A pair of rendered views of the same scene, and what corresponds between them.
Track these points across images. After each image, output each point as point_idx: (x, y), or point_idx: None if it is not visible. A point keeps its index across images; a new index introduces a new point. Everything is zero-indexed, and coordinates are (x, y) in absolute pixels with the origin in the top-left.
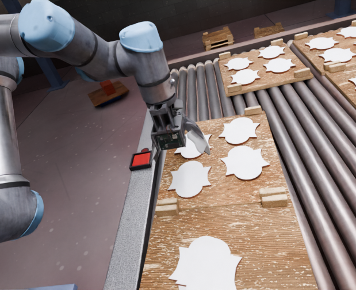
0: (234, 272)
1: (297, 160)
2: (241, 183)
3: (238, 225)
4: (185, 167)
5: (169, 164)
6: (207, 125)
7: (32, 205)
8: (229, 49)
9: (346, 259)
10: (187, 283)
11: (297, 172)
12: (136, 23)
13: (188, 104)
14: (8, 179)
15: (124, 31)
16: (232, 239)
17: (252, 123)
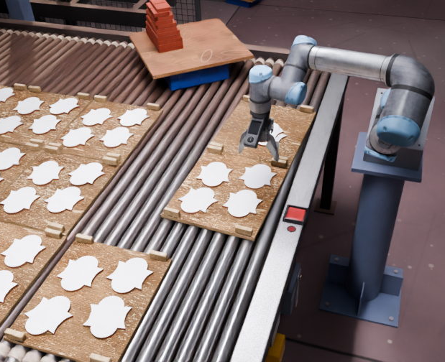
0: None
1: (180, 171)
2: (225, 164)
3: None
4: (257, 184)
5: (269, 195)
6: (218, 221)
7: (366, 141)
8: None
9: (205, 130)
10: (277, 129)
11: (187, 165)
12: (259, 72)
13: (219, 279)
14: (374, 126)
15: (267, 67)
16: None
17: (183, 201)
